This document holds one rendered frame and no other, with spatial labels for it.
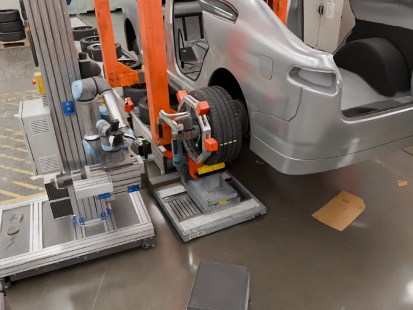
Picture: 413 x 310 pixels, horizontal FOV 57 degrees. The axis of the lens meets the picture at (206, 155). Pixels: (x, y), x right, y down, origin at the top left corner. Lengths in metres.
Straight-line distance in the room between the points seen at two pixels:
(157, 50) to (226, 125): 0.93
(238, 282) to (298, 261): 0.80
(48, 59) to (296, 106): 1.65
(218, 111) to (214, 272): 1.20
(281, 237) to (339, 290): 0.66
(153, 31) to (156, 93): 0.55
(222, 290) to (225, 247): 0.82
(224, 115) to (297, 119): 0.67
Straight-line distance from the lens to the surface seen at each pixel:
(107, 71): 5.37
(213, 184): 3.51
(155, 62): 3.42
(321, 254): 3.31
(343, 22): 7.71
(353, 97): 3.81
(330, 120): 2.56
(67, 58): 2.79
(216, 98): 3.05
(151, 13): 3.34
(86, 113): 2.70
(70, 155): 3.04
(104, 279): 3.15
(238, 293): 2.49
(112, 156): 2.87
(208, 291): 2.50
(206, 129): 2.95
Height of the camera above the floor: 2.22
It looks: 29 degrees down
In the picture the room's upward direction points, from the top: 2 degrees counter-clockwise
